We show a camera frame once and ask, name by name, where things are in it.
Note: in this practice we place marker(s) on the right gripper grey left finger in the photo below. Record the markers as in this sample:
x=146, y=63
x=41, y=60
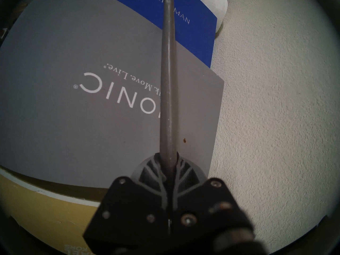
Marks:
x=127, y=217

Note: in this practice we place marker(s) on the blue Weitzman shoe box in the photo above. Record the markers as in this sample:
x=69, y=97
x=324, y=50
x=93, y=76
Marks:
x=191, y=31

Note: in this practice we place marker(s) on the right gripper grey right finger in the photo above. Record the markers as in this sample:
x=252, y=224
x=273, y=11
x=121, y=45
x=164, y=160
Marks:
x=202, y=204

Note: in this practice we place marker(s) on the long grey metal shoehorn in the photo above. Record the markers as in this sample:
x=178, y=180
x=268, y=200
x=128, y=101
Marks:
x=168, y=71

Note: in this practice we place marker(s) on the grey Vionic shoe box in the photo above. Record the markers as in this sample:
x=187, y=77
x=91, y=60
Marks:
x=79, y=124

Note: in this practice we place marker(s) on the yellow Michael Kors shoe box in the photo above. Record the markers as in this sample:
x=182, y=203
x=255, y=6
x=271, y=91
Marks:
x=39, y=214

